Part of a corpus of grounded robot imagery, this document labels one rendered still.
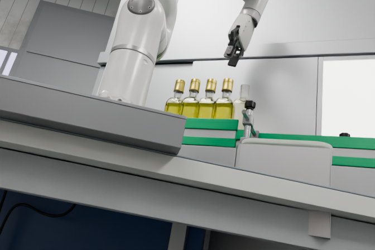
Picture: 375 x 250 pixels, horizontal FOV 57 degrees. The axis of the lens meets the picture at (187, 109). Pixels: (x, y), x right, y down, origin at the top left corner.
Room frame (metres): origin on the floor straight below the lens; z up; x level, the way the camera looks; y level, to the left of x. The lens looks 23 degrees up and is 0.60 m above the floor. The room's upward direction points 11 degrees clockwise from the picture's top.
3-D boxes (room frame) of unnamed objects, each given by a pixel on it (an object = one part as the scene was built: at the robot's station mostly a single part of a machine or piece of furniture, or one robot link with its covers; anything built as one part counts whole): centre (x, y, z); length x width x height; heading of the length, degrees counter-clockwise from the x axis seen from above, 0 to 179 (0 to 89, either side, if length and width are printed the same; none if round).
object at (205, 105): (1.05, -0.06, 0.99); 0.06 x 0.06 x 0.21; 67
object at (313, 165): (0.75, -0.25, 0.79); 0.27 x 0.17 x 0.08; 156
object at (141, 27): (0.65, 0.13, 1.03); 0.13 x 0.10 x 0.16; 175
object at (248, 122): (0.86, -0.17, 0.95); 0.17 x 0.03 x 0.12; 156
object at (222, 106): (1.02, -0.12, 0.99); 0.06 x 0.06 x 0.21; 66
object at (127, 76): (0.62, 0.13, 0.87); 0.16 x 0.13 x 0.15; 2
